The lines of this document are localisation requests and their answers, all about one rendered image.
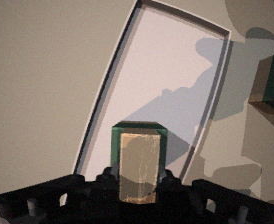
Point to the white tray with black rim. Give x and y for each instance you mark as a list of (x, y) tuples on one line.
[(165, 67)]

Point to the tan rectangular box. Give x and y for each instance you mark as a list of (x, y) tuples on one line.
[(137, 150), (262, 93)]

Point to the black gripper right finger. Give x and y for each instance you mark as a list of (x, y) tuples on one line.
[(231, 207)]

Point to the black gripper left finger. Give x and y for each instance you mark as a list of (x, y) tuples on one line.
[(41, 202)]

